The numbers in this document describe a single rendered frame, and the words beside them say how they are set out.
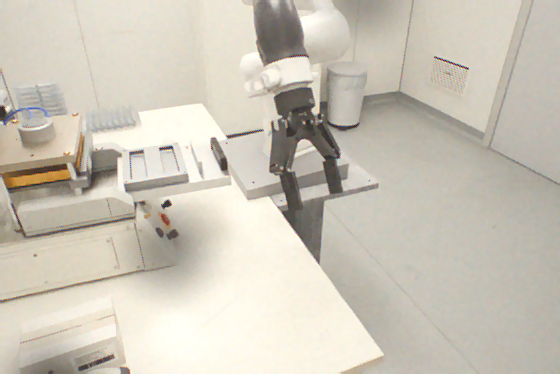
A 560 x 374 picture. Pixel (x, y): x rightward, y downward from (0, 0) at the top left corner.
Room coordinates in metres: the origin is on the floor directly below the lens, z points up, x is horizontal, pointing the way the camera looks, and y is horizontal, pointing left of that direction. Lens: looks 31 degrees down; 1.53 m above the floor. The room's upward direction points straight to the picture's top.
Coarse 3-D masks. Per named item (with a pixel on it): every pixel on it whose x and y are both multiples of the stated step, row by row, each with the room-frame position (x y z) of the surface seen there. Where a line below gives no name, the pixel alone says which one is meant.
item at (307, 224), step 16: (352, 176) 1.34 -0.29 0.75; (368, 176) 1.34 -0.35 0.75; (304, 192) 1.22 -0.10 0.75; (320, 192) 1.22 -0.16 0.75; (352, 192) 1.25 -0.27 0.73; (304, 208) 1.41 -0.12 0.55; (320, 208) 1.44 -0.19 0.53; (304, 224) 1.41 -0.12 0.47; (320, 224) 1.44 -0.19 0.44; (304, 240) 1.41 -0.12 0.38; (320, 240) 1.44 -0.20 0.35
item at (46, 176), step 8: (80, 136) 1.03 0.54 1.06; (80, 144) 0.98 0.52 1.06; (80, 152) 0.93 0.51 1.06; (80, 160) 0.90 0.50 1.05; (32, 168) 0.85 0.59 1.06; (40, 168) 0.85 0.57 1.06; (48, 168) 0.85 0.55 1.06; (56, 168) 0.85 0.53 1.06; (64, 168) 0.85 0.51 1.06; (8, 176) 0.81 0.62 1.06; (16, 176) 0.81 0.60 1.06; (24, 176) 0.81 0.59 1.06; (32, 176) 0.82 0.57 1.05; (40, 176) 0.82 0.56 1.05; (48, 176) 0.83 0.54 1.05; (56, 176) 0.83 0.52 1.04; (64, 176) 0.84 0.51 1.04; (8, 184) 0.80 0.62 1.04; (16, 184) 0.80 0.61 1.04; (24, 184) 0.81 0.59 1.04; (32, 184) 0.82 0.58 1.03; (40, 184) 0.82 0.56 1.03; (48, 184) 0.82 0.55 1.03; (56, 184) 0.83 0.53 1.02; (64, 184) 0.84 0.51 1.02
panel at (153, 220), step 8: (152, 200) 1.03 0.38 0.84; (160, 200) 1.11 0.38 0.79; (136, 208) 0.87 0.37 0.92; (152, 208) 0.98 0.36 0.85; (160, 208) 1.05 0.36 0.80; (144, 216) 0.87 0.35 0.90; (152, 216) 0.93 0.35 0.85; (160, 216) 0.99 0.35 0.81; (168, 216) 1.06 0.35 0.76; (152, 224) 0.89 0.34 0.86; (160, 224) 0.95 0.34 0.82; (152, 232) 0.85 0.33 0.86; (168, 232) 0.96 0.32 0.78; (160, 240) 0.86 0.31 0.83; (168, 240) 0.91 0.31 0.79; (168, 248) 0.86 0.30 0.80; (176, 256) 0.87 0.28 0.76
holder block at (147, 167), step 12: (168, 144) 1.11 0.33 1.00; (132, 156) 1.06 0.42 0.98; (144, 156) 1.06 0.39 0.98; (156, 156) 1.03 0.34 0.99; (168, 156) 1.06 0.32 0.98; (180, 156) 1.03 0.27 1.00; (132, 168) 0.99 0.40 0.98; (144, 168) 0.99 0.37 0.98; (156, 168) 0.96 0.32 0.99; (168, 168) 0.99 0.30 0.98; (180, 168) 0.96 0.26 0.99; (132, 180) 0.90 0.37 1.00; (144, 180) 0.90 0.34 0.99; (156, 180) 0.91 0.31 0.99; (168, 180) 0.92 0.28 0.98; (180, 180) 0.93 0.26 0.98
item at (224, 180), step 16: (192, 144) 1.08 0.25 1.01; (208, 144) 1.16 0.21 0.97; (192, 160) 1.05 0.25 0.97; (208, 160) 1.05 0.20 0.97; (192, 176) 0.96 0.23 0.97; (208, 176) 0.96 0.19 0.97; (224, 176) 0.96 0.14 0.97; (128, 192) 0.88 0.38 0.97; (144, 192) 0.89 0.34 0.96; (160, 192) 0.90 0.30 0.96; (176, 192) 0.91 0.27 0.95
